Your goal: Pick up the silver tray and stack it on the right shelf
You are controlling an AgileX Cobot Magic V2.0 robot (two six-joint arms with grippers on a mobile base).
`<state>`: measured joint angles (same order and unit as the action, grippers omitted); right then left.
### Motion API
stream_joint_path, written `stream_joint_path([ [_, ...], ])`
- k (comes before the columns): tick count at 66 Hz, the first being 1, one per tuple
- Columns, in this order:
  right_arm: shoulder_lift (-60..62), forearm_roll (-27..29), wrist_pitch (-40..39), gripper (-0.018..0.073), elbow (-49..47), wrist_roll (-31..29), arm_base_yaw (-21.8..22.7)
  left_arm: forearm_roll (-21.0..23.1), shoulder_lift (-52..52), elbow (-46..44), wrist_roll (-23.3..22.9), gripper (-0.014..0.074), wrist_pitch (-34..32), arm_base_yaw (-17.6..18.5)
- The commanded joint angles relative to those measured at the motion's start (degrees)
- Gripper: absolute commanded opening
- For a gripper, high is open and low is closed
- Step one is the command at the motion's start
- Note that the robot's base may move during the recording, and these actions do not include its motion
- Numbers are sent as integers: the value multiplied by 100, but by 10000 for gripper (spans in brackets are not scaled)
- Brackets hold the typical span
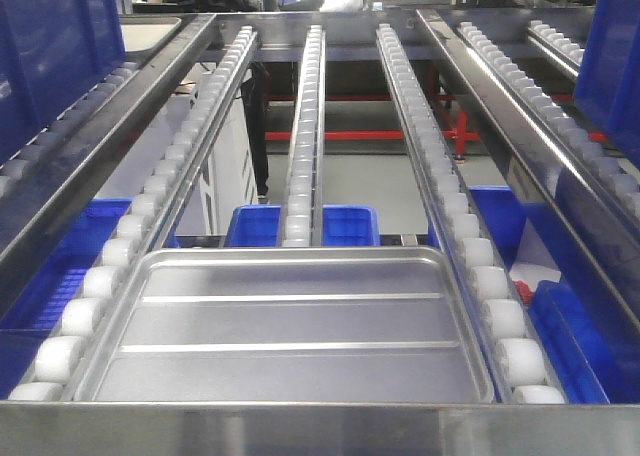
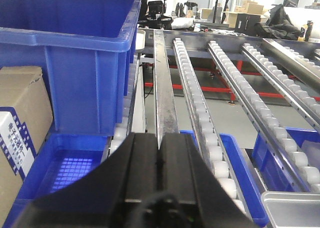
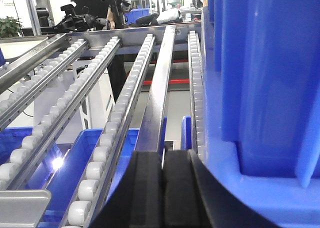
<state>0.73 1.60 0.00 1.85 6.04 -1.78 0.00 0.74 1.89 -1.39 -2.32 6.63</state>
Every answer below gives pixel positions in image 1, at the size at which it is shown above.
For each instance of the ribbed silver metal tray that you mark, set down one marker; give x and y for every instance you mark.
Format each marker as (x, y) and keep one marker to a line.
(362, 325)

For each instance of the white tray far left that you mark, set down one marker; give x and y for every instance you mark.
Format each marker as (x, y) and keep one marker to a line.
(144, 33)

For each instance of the steel front shelf bar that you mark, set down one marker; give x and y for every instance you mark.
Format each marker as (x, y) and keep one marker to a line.
(303, 429)

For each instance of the middle white roller track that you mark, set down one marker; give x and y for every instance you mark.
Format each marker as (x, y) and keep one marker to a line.
(301, 214)

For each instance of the small blue bin below centre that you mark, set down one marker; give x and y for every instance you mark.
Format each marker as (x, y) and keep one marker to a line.
(343, 225)

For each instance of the blue bin lower right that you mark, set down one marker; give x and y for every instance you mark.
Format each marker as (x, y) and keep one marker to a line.
(590, 346)

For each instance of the blue bin lower left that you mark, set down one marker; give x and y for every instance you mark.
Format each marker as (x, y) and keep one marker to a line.
(35, 316)

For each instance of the far right roller track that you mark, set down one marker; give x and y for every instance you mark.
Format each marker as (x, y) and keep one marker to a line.
(621, 185)

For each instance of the blue bin upper right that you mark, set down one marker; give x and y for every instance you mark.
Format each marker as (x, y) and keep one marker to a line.
(607, 88)

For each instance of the far left roller track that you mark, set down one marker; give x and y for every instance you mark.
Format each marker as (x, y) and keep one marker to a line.
(33, 153)

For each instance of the blue bin upper left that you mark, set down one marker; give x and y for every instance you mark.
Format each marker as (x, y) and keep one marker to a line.
(52, 52)

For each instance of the red metal floor frame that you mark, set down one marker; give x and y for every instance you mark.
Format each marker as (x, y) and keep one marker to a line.
(359, 107)

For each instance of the steel divider rail left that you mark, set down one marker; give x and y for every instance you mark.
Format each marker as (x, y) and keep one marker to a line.
(38, 212)

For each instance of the steel divider rail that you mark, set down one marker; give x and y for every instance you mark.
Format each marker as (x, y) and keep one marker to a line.
(538, 164)
(38, 212)

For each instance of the steel divider rail right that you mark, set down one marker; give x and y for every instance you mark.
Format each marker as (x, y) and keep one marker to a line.
(538, 164)

